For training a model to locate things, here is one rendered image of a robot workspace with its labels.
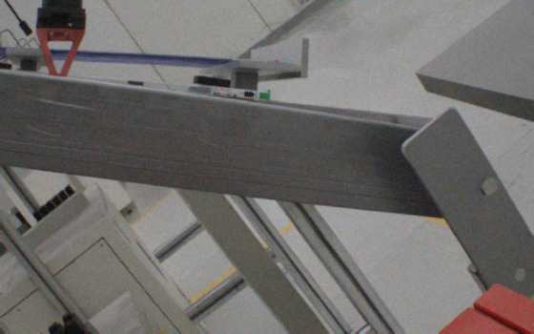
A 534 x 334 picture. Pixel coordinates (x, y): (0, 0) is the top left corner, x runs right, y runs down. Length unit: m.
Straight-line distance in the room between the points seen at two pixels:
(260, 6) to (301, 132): 8.33
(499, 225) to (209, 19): 8.25
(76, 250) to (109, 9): 6.75
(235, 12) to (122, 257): 6.92
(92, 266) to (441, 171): 1.55
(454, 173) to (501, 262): 0.08
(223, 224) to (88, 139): 0.96
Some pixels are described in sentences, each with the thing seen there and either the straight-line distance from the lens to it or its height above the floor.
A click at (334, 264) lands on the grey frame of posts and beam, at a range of 1.35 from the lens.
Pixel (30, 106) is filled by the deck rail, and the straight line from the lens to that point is 0.55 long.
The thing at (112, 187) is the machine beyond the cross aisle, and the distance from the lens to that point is 5.60.
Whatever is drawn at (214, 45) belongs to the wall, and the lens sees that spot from 8.78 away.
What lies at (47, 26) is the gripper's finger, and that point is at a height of 1.00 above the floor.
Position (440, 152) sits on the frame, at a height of 0.74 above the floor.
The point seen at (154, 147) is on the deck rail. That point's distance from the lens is 0.56.
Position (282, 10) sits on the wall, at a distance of 8.95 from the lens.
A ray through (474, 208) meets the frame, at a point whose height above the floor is 0.69.
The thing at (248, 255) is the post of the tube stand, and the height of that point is 0.49.
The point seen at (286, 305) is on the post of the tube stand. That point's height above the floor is 0.37.
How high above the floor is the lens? 0.92
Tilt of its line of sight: 11 degrees down
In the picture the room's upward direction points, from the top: 36 degrees counter-clockwise
